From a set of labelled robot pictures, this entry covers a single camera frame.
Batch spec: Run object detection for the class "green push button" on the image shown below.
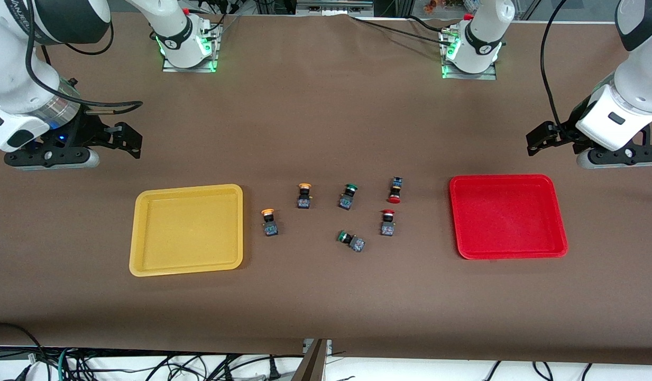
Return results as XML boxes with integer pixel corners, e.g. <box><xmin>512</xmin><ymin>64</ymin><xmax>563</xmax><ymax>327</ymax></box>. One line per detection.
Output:
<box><xmin>337</xmin><ymin>183</ymin><xmax>359</xmax><ymax>211</ymax></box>
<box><xmin>337</xmin><ymin>230</ymin><xmax>366</xmax><ymax>253</ymax></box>

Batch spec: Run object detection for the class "black cable across mat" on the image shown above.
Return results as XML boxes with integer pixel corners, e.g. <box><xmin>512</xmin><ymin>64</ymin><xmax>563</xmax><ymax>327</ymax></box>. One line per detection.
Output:
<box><xmin>350</xmin><ymin>15</ymin><xmax>464</xmax><ymax>43</ymax></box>

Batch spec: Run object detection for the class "brown table mat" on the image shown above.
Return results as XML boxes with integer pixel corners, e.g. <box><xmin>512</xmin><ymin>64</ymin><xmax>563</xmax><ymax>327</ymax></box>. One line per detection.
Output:
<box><xmin>0</xmin><ymin>11</ymin><xmax>652</xmax><ymax>366</ymax></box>

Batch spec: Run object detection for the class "aluminium rail behind table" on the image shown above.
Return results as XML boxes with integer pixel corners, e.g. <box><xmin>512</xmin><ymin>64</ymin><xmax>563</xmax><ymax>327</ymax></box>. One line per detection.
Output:
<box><xmin>296</xmin><ymin>0</ymin><xmax>374</xmax><ymax>15</ymax></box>

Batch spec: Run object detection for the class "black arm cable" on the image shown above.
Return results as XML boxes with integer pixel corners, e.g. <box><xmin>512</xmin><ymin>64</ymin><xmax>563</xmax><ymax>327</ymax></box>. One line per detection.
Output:
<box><xmin>540</xmin><ymin>0</ymin><xmax>571</xmax><ymax>129</ymax></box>
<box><xmin>25</xmin><ymin>20</ymin><xmax>144</xmax><ymax>115</ymax></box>

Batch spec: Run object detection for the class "black cable under table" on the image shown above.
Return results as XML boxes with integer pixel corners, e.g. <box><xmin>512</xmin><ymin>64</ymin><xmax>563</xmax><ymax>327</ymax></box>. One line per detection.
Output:
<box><xmin>0</xmin><ymin>322</ymin><xmax>45</xmax><ymax>381</ymax></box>

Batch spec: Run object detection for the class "red plastic tray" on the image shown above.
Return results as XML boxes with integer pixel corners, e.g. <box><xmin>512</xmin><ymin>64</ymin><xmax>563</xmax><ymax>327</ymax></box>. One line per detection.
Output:
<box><xmin>448</xmin><ymin>174</ymin><xmax>569</xmax><ymax>260</ymax></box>

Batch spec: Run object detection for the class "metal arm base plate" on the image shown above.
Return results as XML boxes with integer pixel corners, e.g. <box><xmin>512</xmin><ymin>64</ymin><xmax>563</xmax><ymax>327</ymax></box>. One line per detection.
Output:
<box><xmin>161</xmin><ymin>21</ymin><xmax>222</xmax><ymax>74</ymax></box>
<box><xmin>439</xmin><ymin>28</ymin><xmax>498</xmax><ymax>81</ymax></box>

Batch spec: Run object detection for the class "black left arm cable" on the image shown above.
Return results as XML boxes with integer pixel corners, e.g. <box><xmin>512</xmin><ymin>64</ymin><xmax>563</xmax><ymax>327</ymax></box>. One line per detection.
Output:
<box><xmin>540</xmin><ymin>0</ymin><xmax>571</xmax><ymax>129</ymax></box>

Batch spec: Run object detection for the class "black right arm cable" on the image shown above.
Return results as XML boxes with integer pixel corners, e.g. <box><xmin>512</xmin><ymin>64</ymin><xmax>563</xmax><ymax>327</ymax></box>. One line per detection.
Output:
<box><xmin>25</xmin><ymin>20</ymin><xmax>144</xmax><ymax>115</ymax></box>

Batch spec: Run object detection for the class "green cable under table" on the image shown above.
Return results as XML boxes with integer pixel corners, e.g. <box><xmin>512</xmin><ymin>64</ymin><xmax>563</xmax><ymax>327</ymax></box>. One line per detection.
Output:
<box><xmin>55</xmin><ymin>347</ymin><xmax>72</xmax><ymax>381</ymax></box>

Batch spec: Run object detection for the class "aluminium table leg profile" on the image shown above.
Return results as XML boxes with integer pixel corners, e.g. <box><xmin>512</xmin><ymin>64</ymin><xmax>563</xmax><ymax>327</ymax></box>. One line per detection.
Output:
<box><xmin>291</xmin><ymin>339</ymin><xmax>333</xmax><ymax>381</ymax></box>

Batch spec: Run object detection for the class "yellow plastic tray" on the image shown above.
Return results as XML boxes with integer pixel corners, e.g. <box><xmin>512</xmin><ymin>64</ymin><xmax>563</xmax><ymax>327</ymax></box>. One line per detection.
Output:
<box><xmin>129</xmin><ymin>184</ymin><xmax>245</xmax><ymax>277</ymax></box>

